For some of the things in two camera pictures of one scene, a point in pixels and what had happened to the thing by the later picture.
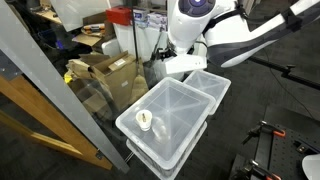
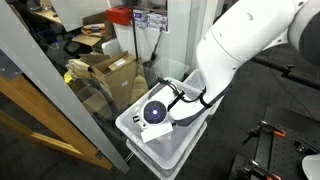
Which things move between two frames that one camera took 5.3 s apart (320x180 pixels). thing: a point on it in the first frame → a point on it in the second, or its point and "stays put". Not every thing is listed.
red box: [120, 14] stays put
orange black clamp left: [266, 127] stays put
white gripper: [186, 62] → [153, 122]
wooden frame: [25, 98] stays put
